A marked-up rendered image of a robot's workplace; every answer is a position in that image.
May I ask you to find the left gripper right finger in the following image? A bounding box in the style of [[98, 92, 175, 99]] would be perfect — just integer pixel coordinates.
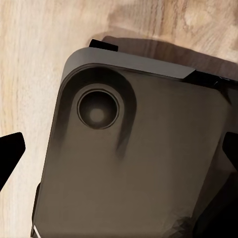
[[222, 131, 238, 172]]

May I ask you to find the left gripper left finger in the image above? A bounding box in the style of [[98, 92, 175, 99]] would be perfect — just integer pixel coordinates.
[[0, 132, 26, 191]]

